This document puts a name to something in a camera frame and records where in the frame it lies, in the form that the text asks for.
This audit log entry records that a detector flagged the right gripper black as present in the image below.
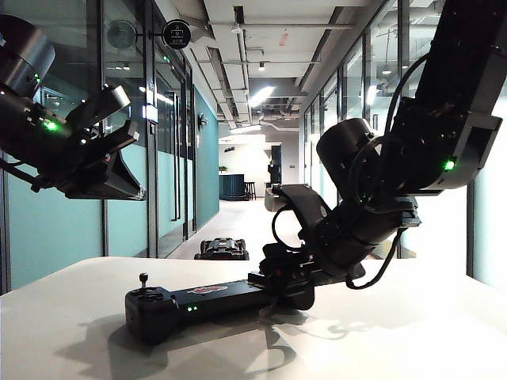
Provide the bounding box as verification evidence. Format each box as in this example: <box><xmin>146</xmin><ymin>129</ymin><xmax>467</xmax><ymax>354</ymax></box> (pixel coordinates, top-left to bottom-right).
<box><xmin>248</xmin><ymin>241</ymin><xmax>366</xmax><ymax>312</ymax></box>

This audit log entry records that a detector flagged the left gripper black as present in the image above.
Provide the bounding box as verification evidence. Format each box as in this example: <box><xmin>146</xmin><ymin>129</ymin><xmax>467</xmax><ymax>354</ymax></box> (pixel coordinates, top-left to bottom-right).
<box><xmin>39</xmin><ymin>120</ymin><xmax>147</xmax><ymax>201</ymax></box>

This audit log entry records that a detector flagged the black remote control with joysticks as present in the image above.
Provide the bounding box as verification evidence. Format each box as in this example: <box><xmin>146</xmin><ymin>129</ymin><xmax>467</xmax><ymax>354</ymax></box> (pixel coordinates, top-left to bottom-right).
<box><xmin>124</xmin><ymin>272</ymin><xmax>316</xmax><ymax>345</ymax></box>

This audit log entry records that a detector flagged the black quadruped robot dog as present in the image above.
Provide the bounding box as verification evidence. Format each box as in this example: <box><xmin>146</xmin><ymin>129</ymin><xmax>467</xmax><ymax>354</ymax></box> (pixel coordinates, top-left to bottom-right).
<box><xmin>193</xmin><ymin>237</ymin><xmax>250</xmax><ymax>261</ymax></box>

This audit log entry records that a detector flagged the dark blue bar counter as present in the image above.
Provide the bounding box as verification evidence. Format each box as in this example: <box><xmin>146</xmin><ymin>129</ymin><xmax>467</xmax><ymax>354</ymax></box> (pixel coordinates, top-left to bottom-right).
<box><xmin>219</xmin><ymin>173</ymin><xmax>246</xmax><ymax>202</ymax></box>

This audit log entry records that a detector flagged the tall black cabinet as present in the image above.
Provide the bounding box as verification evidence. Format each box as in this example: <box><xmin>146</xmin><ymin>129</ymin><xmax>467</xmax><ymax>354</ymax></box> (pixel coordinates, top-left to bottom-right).
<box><xmin>270</xmin><ymin>145</ymin><xmax>284</xmax><ymax>185</ymax></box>

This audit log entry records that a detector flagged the round black hanging sign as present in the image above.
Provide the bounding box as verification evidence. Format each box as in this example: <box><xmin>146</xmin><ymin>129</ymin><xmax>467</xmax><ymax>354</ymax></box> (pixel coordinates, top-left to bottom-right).
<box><xmin>161</xmin><ymin>19</ymin><xmax>193</xmax><ymax>50</ymax></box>

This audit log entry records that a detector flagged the linear ceiling light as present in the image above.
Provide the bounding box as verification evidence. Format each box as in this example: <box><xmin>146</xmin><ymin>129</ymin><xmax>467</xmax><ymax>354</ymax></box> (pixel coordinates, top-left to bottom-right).
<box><xmin>248</xmin><ymin>86</ymin><xmax>275</xmax><ymax>108</ymax></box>

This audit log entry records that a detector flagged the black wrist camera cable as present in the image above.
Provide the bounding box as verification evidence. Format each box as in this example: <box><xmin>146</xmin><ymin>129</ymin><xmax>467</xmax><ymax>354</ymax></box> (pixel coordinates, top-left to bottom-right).
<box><xmin>270</xmin><ymin>205</ymin><xmax>308</xmax><ymax>249</ymax></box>

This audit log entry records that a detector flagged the long vertical door handle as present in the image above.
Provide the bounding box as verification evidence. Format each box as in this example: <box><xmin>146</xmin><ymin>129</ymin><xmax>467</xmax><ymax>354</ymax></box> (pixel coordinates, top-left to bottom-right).
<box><xmin>169</xmin><ymin>91</ymin><xmax>182</xmax><ymax>222</ymax></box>

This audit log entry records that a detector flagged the left wrist camera silver box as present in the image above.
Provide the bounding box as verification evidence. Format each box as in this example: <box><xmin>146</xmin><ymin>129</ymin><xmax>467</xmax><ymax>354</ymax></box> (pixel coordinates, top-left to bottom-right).
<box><xmin>65</xmin><ymin>84</ymin><xmax>132</xmax><ymax>132</ymax></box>

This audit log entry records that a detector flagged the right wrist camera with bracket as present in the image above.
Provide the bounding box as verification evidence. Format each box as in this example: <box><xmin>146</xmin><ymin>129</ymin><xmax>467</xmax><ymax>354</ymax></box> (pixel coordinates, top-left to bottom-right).
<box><xmin>264</xmin><ymin>183</ymin><xmax>332</xmax><ymax>241</ymax></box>

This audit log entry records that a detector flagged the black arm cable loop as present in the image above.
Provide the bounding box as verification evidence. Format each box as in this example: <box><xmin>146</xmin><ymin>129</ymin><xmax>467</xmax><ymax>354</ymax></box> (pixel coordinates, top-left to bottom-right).
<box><xmin>384</xmin><ymin>52</ymin><xmax>433</xmax><ymax>134</ymax></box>

